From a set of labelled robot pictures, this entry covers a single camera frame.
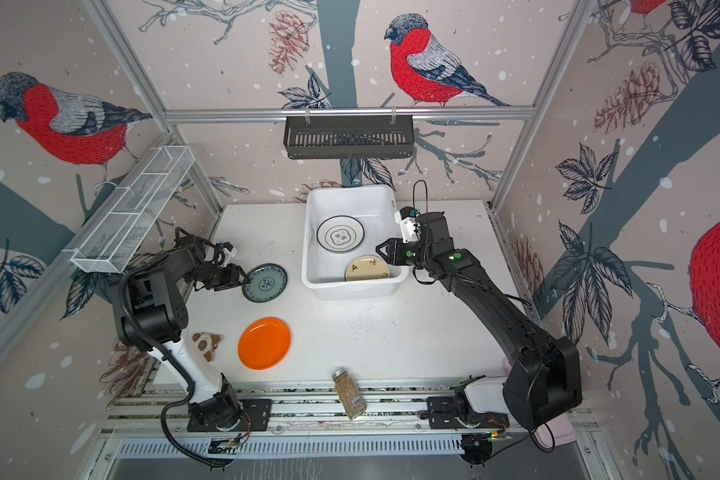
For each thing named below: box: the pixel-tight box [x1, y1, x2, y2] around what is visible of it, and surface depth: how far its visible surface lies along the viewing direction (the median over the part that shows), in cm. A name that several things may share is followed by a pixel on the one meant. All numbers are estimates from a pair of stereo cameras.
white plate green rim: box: [316, 215, 365, 253], surface depth 113 cm
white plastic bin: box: [301, 186, 356, 301], surface depth 105 cm
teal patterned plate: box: [242, 263, 288, 303], surface depth 100 cm
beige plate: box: [344, 255, 390, 281], surface depth 103 cm
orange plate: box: [238, 317, 292, 371], surface depth 88 cm
